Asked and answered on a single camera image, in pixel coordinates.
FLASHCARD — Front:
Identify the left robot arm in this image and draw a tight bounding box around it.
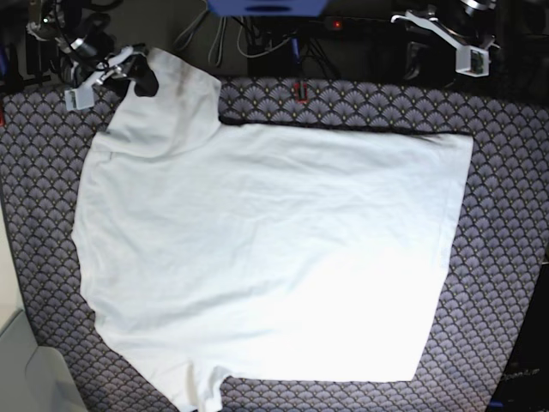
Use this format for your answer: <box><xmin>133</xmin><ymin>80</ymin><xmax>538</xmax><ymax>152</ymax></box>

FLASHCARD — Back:
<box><xmin>390</xmin><ymin>1</ymin><xmax>499</xmax><ymax>78</ymax></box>

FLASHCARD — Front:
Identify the white T-shirt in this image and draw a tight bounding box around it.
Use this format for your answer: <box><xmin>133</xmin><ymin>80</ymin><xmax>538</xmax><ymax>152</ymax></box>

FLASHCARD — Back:
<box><xmin>72</xmin><ymin>49</ymin><xmax>474</xmax><ymax>411</ymax></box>

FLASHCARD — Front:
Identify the black power strip red light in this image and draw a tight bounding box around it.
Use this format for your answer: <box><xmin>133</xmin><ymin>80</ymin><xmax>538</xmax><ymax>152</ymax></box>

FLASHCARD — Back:
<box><xmin>323</xmin><ymin>15</ymin><xmax>391</xmax><ymax>32</ymax></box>

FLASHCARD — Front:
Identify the right gripper body with mount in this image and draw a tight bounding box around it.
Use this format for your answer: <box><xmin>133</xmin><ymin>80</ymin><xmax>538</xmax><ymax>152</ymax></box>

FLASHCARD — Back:
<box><xmin>64</xmin><ymin>45</ymin><xmax>148</xmax><ymax>112</ymax></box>

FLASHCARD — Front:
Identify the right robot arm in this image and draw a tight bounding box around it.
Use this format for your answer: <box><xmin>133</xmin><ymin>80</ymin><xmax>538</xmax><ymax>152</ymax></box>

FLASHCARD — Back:
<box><xmin>27</xmin><ymin>1</ymin><xmax>159</xmax><ymax>111</ymax></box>

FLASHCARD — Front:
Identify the red black clamp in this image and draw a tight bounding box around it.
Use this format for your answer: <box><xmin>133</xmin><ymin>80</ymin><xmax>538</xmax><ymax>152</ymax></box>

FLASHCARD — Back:
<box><xmin>294</xmin><ymin>81</ymin><xmax>308</xmax><ymax>103</ymax></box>

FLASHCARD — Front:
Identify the left gripper body with mount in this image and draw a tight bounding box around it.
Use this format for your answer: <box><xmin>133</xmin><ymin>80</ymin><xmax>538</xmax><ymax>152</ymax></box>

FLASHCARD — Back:
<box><xmin>390</xmin><ymin>9</ymin><xmax>498</xmax><ymax>77</ymax></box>

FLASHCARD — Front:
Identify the grey looped cable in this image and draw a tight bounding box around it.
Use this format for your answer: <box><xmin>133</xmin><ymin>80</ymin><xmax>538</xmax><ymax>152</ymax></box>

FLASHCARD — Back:
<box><xmin>173</xmin><ymin>0</ymin><xmax>228</xmax><ymax>68</ymax></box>

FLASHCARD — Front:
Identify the patterned grey table cloth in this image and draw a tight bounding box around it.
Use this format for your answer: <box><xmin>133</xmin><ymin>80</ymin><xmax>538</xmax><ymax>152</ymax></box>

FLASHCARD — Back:
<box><xmin>1</xmin><ymin>78</ymin><xmax>548</xmax><ymax>411</ymax></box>

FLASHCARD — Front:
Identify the blue box overhead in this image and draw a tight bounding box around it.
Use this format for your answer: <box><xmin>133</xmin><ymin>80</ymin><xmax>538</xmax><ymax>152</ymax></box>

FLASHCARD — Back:
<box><xmin>207</xmin><ymin>0</ymin><xmax>328</xmax><ymax>17</ymax></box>

